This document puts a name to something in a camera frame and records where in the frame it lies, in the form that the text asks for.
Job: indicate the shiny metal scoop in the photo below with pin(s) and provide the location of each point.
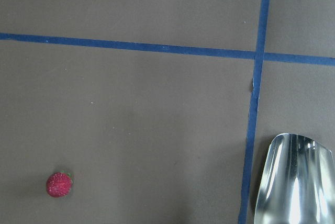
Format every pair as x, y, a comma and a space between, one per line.
297, 183

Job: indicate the red strawberry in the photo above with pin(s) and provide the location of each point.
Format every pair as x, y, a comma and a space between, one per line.
59, 184

